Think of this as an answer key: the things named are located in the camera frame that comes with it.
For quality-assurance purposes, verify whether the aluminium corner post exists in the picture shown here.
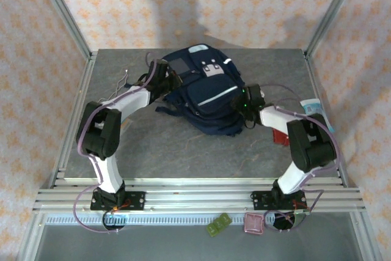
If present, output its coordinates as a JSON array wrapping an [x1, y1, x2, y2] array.
[[304, 0, 365, 59], [31, 0, 94, 60]]

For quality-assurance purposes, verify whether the blue and white tissue pack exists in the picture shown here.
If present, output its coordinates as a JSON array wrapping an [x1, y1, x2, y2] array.
[[299, 98, 336, 134]]

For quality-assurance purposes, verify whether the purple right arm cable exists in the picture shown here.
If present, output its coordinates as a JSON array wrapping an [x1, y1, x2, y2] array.
[[262, 83, 342, 233]]

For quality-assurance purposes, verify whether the grey slotted cable duct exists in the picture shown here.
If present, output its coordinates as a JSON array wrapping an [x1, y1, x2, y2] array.
[[45, 214, 296, 226]]

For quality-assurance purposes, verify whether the pink translucent square tray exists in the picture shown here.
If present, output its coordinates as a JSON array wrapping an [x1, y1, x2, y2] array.
[[244, 211, 265, 236]]

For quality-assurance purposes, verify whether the aluminium rail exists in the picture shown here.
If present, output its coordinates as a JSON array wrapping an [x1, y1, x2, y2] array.
[[48, 51, 98, 187], [304, 50, 349, 187]]

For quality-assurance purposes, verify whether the aluminium front rail beam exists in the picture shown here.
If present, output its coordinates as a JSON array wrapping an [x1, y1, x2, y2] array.
[[32, 177, 367, 213]]

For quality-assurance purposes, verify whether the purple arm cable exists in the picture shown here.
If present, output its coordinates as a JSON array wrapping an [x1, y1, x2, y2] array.
[[75, 51, 159, 234], [262, 83, 342, 233]]

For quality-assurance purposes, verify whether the aluminium right corner post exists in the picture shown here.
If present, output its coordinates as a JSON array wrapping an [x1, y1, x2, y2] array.
[[304, 0, 365, 59]]

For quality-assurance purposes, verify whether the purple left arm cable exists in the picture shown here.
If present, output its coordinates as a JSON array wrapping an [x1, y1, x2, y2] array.
[[75, 51, 159, 234]]

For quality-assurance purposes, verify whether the aluminium left corner post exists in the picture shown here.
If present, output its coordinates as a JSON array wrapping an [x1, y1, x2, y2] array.
[[31, 0, 94, 60]]

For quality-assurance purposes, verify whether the aluminium right side rail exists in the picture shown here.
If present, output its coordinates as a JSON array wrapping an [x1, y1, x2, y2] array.
[[304, 50, 349, 187]]

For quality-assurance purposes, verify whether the navy blue backpack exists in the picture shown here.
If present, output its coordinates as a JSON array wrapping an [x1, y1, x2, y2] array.
[[155, 43, 247, 136]]

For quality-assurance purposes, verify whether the aluminium left side rail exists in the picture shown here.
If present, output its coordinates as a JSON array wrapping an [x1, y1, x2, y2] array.
[[48, 51, 98, 187]]

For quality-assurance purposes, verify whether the red leather card case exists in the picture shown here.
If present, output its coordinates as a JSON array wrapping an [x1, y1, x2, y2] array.
[[271, 128, 291, 146]]

